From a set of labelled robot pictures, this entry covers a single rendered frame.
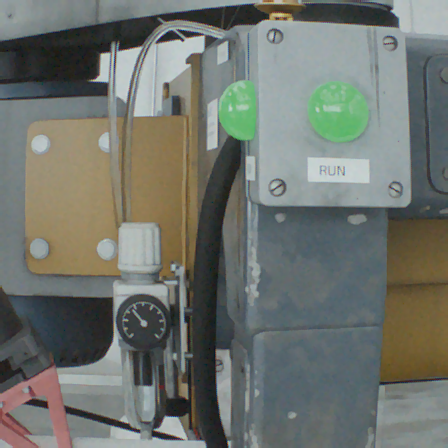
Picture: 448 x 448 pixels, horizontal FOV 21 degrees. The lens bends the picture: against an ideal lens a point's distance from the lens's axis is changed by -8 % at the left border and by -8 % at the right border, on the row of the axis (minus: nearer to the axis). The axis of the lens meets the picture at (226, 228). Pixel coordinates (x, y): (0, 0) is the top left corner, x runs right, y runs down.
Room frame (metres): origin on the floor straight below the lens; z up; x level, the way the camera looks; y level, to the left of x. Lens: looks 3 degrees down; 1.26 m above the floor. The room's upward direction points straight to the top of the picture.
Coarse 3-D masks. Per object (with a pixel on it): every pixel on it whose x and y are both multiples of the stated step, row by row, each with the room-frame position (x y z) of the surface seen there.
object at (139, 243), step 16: (128, 224) 0.85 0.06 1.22; (144, 224) 0.84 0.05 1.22; (128, 240) 0.84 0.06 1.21; (144, 240) 0.84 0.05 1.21; (160, 240) 0.86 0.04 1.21; (128, 256) 0.84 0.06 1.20; (144, 256) 0.84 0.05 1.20; (160, 256) 0.85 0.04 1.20; (128, 272) 0.84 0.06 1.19; (144, 272) 0.84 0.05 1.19; (176, 272) 0.83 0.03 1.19; (128, 288) 0.84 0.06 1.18; (144, 288) 0.84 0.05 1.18; (160, 288) 0.84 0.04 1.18; (176, 288) 0.86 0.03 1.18; (176, 304) 0.86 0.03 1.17; (176, 320) 0.86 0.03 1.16; (176, 336) 0.86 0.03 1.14; (176, 352) 0.87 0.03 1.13; (144, 432) 0.85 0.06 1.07
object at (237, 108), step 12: (240, 84) 0.61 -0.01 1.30; (252, 84) 0.61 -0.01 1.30; (228, 96) 0.60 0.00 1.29; (240, 96) 0.60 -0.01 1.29; (252, 96) 0.60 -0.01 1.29; (228, 108) 0.60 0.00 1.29; (240, 108) 0.60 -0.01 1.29; (252, 108) 0.60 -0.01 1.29; (228, 120) 0.60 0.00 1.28; (240, 120) 0.60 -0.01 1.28; (252, 120) 0.60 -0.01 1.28; (228, 132) 0.61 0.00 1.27; (240, 132) 0.60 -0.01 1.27; (252, 132) 0.60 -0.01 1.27
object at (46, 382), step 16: (48, 368) 0.76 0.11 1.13; (0, 384) 0.75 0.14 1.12; (16, 384) 0.75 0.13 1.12; (32, 384) 0.75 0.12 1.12; (48, 384) 0.76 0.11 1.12; (0, 400) 0.75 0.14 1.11; (16, 400) 0.76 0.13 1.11; (48, 400) 0.76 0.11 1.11; (0, 416) 0.76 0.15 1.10; (64, 416) 0.77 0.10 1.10; (0, 432) 0.76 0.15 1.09; (16, 432) 0.76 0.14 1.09; (64, 432) 0.77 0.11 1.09
